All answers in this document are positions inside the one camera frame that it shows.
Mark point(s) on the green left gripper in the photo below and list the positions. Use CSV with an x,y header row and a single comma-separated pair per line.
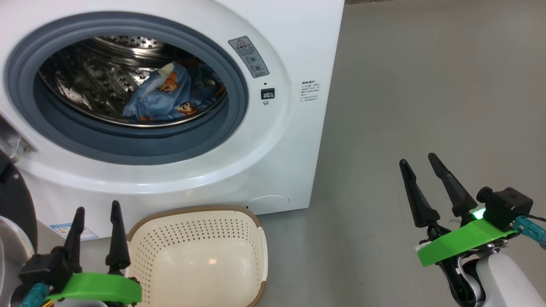
x,y
102,288

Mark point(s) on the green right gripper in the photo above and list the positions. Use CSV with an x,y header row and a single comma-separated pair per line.
x,y
465,241

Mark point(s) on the black round glass washer door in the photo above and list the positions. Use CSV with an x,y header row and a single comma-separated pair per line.
x,y
17,200

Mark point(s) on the blue and white bear-print garment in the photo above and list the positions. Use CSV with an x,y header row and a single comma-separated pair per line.
x,y
162,96

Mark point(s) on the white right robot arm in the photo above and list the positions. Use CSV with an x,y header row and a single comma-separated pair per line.
x,y
507,281

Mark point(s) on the metal door hinge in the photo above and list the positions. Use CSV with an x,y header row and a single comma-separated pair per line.
x,y
17,143

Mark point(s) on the white front-load washing machine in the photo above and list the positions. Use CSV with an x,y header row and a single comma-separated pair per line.
x,y
290,162

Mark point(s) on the stainless steel washing machine drum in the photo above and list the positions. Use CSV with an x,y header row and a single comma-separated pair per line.
x,y
85,81

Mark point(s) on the black door latch slot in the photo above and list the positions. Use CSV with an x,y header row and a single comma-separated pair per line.
x,y
268,94

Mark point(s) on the blue energy label sticker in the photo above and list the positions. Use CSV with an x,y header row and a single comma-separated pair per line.
x,y
87,233

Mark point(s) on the cream perforated laundry basket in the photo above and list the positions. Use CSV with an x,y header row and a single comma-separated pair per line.
x,y
200,264

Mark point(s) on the small printed text sticker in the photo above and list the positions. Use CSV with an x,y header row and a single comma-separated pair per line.
x,y
310,91

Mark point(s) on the round white filter cover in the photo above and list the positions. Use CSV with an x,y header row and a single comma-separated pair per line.
x,y
268,204

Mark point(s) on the grey warning label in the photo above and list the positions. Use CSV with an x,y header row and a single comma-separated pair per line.
x,y
248,56

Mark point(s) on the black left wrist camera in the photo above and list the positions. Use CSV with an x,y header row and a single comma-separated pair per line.
x,y
45,268

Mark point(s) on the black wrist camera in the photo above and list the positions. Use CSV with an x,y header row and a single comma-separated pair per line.
x,y
45,268
507,207

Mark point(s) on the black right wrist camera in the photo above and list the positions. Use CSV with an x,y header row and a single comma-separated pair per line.
x,y
507,207

